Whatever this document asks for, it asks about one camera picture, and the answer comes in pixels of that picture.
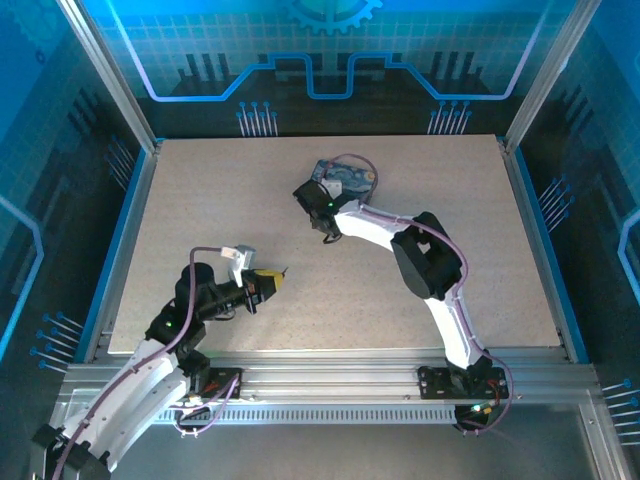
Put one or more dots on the dark box with painting lid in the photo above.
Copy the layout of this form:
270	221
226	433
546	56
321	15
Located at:
350	175

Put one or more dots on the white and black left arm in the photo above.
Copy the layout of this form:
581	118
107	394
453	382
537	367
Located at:
140	380

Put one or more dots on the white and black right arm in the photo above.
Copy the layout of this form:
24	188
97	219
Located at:
440	270

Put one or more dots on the blue side strip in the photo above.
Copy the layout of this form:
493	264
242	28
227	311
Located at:
548	250
112	250

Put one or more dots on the black connector hub with lights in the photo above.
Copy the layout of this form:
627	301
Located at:
475	415

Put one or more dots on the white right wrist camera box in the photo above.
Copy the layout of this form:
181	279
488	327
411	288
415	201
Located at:
334	188

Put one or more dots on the aluminium side frame rail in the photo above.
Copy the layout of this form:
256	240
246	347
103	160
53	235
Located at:
535	250
126	250

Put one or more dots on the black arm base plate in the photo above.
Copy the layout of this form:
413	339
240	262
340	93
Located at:
435	382
220	382

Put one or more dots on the aluminium front frame rail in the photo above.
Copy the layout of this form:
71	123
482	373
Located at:
325	375

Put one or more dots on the aluminium frame post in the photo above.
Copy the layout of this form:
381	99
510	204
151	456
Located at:
111	70
549	70

